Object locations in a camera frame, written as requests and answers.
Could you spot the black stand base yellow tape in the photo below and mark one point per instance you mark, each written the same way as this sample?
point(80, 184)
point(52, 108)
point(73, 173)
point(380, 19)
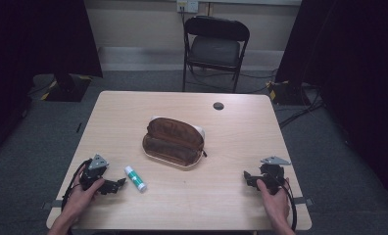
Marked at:
point(68, 88)
point(286, 93)

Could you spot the person's right hand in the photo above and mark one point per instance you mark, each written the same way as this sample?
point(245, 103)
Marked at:
point(273, 204)

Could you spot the black folding chair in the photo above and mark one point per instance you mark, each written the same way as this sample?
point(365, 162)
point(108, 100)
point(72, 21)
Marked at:
point(215, 52)

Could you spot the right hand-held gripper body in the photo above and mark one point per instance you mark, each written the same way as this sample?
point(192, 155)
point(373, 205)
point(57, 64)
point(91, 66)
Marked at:
point(273, 174)

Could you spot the brown zipped pencil case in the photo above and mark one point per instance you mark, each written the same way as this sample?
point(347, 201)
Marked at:
point(174, 142)

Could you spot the white green glue stick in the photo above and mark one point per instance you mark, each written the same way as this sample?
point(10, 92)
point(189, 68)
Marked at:
point(135, 178)

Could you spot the black curtain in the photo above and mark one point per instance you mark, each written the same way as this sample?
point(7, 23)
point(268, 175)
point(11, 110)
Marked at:
point(25, 58)
point(355, 65)

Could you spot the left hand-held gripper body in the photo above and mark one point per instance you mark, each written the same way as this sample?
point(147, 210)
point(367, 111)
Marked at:
point(93, 171)

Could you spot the person's left hand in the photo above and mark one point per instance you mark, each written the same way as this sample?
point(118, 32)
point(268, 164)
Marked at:
point(79, 200)

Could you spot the white wall socket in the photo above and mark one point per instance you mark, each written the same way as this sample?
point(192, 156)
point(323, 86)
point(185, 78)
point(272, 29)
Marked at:
point(187, 5)

